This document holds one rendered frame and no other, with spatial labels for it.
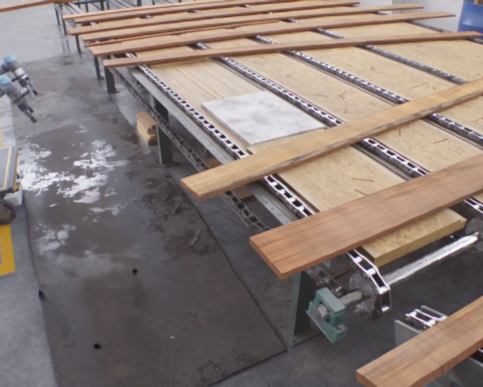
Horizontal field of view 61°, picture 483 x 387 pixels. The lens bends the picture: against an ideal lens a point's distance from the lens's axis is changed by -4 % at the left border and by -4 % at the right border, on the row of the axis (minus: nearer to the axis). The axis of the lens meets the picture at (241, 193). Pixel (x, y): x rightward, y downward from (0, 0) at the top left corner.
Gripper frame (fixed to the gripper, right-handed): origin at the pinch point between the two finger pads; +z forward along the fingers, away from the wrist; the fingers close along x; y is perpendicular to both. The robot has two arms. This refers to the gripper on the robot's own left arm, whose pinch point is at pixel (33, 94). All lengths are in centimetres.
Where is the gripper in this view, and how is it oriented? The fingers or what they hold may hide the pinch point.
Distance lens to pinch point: 341.8
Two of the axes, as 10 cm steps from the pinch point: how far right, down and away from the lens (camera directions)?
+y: 8.8, -4.8, 0.1
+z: 4.2, 7.7, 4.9
